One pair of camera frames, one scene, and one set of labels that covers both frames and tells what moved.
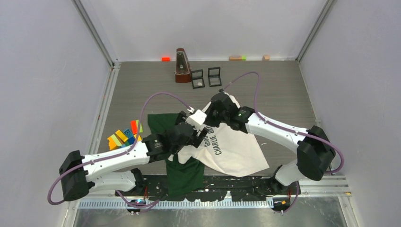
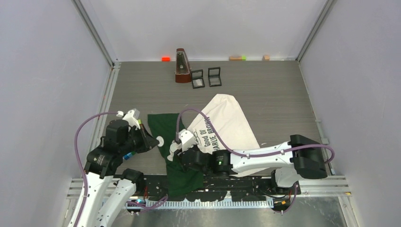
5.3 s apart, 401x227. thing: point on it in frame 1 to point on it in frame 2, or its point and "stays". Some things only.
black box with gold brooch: x=214 y=76 stays
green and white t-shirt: x=223 y=148 stays
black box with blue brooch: x=197 y=78 stays
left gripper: x=194 y=137 to x=143 y=137
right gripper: x=212 y=110 to x=182 y=154
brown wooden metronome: x=183 y=73 stays
